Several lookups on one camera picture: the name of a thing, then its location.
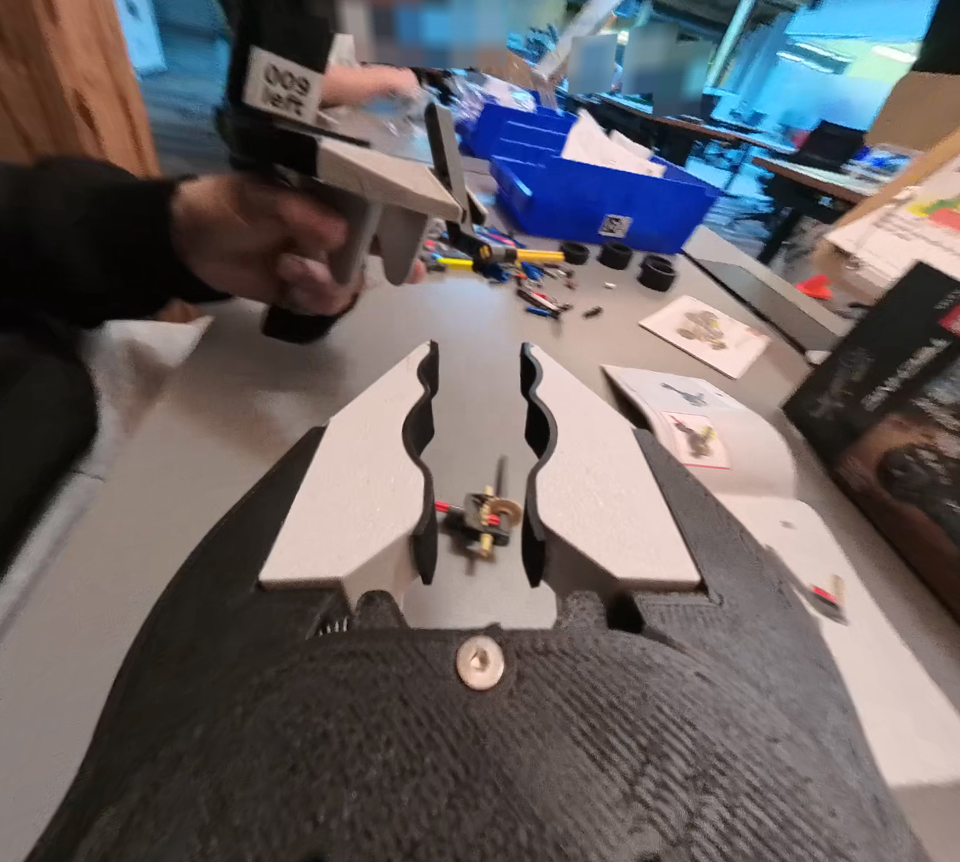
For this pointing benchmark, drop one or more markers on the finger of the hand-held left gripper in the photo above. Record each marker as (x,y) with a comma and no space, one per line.
(382,176)

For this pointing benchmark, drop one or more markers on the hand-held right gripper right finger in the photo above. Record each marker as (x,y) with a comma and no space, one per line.
(615,502)

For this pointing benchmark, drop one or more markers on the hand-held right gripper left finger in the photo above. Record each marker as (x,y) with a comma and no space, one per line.
(345,502)

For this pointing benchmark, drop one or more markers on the grey beam yellow axle assembly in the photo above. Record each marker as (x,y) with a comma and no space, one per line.
(450,157)

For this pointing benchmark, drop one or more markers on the black gear frame assembly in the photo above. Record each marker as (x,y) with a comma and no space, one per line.
(484,510)

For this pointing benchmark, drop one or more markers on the person's left forearm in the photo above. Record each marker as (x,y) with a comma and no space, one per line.
(82,240)

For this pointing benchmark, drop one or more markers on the toy car set box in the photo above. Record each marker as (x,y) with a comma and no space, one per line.
(885,412)

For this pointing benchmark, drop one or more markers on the person's left hand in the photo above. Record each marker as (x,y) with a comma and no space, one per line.
(247,232)

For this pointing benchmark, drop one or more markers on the clear plastic bags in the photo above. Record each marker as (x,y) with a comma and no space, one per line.
(450,97)

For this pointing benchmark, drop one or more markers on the blue plastic bin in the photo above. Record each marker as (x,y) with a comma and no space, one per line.
(517,127)
(600,202)

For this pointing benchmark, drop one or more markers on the open instruction booklet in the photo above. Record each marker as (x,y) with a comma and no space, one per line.
(750,442)

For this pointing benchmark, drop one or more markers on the closed instruction booklet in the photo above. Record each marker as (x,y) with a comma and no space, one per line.
(705,337)

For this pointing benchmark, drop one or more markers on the pile of toy building pieces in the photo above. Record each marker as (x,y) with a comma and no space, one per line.
(540,292)

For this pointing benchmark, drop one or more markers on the black rubber tire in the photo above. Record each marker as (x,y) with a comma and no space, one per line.
(574,253)
(616,256)
(658,273)

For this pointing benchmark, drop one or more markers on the white paper sheets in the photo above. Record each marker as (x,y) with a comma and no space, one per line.
(607,146)

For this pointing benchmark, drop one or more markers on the grey cloth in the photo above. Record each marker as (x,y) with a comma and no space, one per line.
(142,375)

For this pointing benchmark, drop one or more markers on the grey flat stand base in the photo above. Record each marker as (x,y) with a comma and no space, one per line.
(765,292)

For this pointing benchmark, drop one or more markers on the hanging cardboard strip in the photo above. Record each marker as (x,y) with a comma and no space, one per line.
(607,7)

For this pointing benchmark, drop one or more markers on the red plastic piece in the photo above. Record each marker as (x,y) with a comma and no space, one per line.
(816,287)

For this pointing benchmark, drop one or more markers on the office desk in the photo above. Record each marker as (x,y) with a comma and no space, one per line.
(817,176)

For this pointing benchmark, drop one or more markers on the cardboard box with instruction sheet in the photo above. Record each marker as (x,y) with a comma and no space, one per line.
(900,232)

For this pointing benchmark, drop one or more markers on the black computer monitor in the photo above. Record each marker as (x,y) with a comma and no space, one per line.
(832,142)

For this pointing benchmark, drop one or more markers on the wooden post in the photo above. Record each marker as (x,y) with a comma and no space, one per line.
(60,37)

